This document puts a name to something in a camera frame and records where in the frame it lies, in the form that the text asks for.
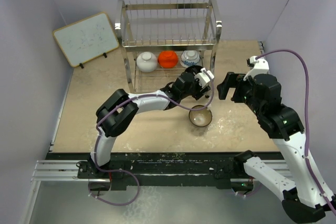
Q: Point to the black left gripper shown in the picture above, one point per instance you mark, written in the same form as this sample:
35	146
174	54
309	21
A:
200	91

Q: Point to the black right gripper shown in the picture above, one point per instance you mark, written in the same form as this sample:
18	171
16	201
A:
232	80

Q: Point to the blue white patterned bowl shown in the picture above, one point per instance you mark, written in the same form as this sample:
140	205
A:
189	58

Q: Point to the orange plastic bowl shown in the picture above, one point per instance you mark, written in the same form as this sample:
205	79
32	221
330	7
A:
168	59

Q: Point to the brown beige bowl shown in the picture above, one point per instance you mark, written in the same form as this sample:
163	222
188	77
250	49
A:
200	118

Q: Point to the white ceramic bowl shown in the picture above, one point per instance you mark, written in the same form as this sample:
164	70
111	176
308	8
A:
147	62

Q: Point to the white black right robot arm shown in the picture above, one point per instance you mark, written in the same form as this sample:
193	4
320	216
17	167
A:
305	198

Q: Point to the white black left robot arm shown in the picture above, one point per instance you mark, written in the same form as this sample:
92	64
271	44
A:
116	114

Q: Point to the stainless steel dish rack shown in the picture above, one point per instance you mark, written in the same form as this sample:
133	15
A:
166	25

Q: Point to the small framed whiteboard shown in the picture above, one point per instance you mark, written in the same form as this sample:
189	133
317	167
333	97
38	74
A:
86	39

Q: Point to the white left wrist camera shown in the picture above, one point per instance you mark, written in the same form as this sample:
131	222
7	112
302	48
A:
204	77

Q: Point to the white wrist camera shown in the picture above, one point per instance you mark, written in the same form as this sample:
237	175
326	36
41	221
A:
204	77
257	66

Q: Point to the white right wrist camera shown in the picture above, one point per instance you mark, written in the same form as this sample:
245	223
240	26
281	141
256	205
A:
257	66

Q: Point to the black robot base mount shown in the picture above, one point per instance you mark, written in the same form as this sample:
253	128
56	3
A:
177	169

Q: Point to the aluminium extrusion rail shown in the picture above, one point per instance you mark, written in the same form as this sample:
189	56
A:
59	171

